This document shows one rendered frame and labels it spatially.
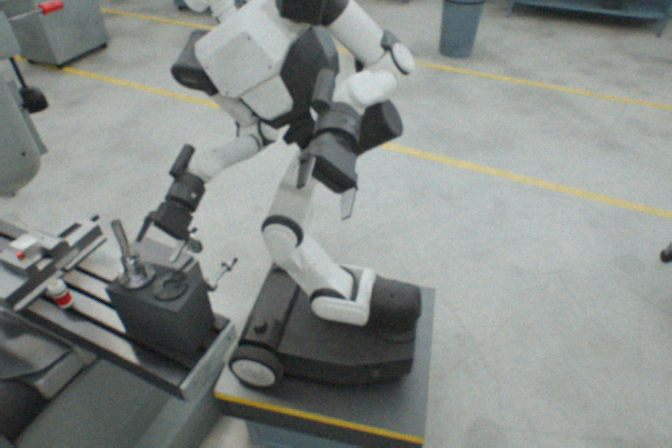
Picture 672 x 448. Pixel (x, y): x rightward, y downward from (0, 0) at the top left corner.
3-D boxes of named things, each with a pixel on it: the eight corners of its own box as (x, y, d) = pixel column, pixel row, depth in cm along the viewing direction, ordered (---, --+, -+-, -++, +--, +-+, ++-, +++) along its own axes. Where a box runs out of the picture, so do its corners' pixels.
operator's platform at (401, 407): (425, 339, 231) (436, 288, 206) (412, 482, 180) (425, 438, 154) (278, 312, 244) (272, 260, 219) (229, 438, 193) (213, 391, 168)
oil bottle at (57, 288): (67, 295, 135) (52, 271, 128) (76, 300, 134) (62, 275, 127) (55, 305, 132) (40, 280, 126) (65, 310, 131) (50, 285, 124)
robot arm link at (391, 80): (353, 117, 105) (387, 101, 120) (388, 96, 98) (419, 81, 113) (331, 77, 103) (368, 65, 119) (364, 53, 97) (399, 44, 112)
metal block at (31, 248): (33, 247, 140) (24, 233, 136) (46, 253, 138) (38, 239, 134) (18, 258, 136) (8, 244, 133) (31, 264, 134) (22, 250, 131)
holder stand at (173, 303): (152, 300, 134) (132, 252, 122) (216, 320, 129) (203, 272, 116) (125, 332, 125) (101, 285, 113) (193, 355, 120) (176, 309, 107)
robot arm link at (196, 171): (189, 202, 126) (205, 169, 132) (212, 198, 120) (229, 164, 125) (156, 179, 119) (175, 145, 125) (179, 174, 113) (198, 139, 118)
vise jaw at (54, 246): (43, 234, 146) (38, 225, 143) (70, 245, 142) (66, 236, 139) (27, 246, 142) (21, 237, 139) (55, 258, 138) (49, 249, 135)
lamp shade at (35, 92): (55, 102, 124) (46, 81, 120) (37, 115, 119) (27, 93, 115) (31, 101, 125) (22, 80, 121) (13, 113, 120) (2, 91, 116)
